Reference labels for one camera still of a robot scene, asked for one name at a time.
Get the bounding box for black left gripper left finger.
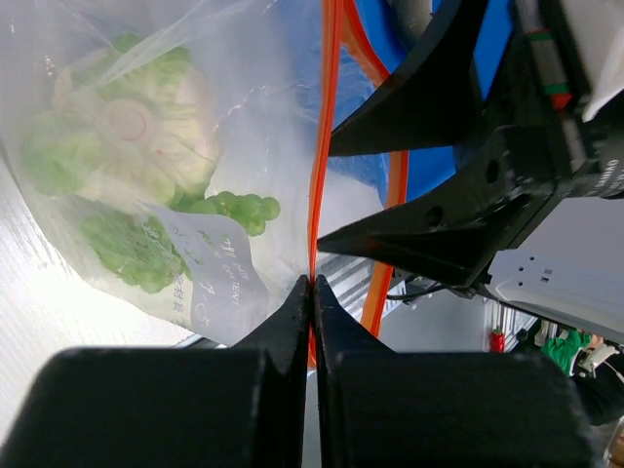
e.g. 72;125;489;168
1;277;310;467

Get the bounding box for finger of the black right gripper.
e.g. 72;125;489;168
317;126;527;287

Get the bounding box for white green cabbage toy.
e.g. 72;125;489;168
20;34;220;213

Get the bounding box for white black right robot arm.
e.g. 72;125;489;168
318;1;623;341

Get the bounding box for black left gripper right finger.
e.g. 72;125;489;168
314;277;604;467

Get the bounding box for blue plastic bin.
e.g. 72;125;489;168
310;1;512;210

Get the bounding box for green grapes toy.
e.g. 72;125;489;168
79;191;281;304

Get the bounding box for clear zip bag orange zipper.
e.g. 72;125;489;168
1;1;408;345

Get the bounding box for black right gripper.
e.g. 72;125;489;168
330;1;623;254

